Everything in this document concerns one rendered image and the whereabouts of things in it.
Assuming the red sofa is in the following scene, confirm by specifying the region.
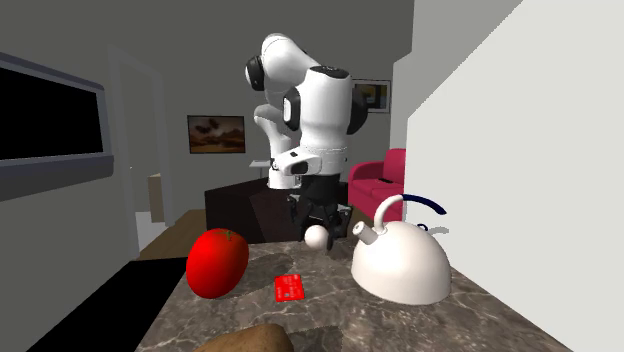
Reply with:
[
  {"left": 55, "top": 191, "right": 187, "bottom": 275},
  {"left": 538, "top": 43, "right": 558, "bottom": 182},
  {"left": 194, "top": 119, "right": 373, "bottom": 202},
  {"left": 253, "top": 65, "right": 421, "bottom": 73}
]
[{"left": 347, "top": 147, "right": 407, "bottom": 222}]

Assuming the brown landscape wall picture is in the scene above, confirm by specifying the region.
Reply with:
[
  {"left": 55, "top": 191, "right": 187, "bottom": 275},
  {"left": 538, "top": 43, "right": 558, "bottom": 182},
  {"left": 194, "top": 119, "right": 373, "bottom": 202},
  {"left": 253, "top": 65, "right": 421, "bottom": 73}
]
[{"left": 186, "top": 114, "right": 247, "bottom": 155}]

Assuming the small white ball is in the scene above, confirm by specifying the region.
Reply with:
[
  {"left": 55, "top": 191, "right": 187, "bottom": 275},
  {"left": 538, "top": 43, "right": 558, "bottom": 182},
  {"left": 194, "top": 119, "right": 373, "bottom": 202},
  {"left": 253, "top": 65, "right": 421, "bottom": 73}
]
[{"left": 303, "top": 224, "right": 332, "bottom": 251}]

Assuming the red card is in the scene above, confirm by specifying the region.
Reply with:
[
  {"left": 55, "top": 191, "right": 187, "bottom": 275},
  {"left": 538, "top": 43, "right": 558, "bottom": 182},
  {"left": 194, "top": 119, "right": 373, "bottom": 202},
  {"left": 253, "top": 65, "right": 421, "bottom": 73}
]
[{"left": 273, "top": 273, "right": 306, "bottom": 303}]

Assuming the brown potato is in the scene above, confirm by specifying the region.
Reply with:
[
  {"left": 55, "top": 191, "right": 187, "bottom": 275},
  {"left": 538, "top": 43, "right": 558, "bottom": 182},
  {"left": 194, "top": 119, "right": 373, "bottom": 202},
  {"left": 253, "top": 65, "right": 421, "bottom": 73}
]
[{"left": 193, "top": 323, "right": 296, "bottom": 352}]

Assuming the red tomato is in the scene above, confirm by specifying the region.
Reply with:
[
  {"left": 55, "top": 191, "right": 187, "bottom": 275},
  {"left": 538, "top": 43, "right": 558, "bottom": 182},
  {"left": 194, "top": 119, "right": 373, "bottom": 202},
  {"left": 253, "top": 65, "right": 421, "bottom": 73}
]
[{"left": 185, "top": 227, "right": 250, "bottom": 300}]

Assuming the grey framed dark window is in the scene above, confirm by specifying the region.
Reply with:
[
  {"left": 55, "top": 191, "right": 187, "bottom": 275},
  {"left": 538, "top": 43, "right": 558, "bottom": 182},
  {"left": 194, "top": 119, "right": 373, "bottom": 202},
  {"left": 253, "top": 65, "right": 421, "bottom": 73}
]
[{"left": 0, "top": 50, "right": 115, "bottom": 203}]

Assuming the grey door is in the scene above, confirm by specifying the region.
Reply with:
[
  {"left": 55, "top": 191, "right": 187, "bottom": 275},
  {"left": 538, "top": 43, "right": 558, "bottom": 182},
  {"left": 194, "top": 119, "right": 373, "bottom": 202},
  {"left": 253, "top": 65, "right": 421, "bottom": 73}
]
[{"left": 108, "top": 44, "right": 176, "bottom": 260}]

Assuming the dark robot stand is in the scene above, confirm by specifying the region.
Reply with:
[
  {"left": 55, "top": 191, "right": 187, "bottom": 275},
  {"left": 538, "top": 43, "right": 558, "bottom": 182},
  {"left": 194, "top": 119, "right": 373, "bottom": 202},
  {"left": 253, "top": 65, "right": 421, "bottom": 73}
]
[{"left": 204, "top": 176, "right": 350, "bottom": 245}]

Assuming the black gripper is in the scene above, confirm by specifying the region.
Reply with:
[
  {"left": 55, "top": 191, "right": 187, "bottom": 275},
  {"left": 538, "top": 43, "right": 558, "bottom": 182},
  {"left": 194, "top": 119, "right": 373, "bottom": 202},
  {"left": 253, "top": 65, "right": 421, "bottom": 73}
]
[{"left": 286, "top": 174, "right": 354, "bottom": 252}]

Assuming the white kettle with blue handle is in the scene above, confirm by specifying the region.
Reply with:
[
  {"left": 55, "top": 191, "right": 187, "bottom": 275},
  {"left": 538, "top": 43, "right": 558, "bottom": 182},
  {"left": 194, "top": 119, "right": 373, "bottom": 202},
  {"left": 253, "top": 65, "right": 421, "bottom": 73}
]
[{"left": 350, "top": 193, "right": 453, "bottom": 307}]

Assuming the yellow and blue wall picture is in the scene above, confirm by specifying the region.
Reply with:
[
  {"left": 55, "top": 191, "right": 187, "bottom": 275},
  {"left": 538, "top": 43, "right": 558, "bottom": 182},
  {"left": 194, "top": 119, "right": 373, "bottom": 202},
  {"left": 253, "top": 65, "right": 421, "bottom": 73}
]
[{"left": 351, "top": 78, "right": 392, "bottom": 115}]

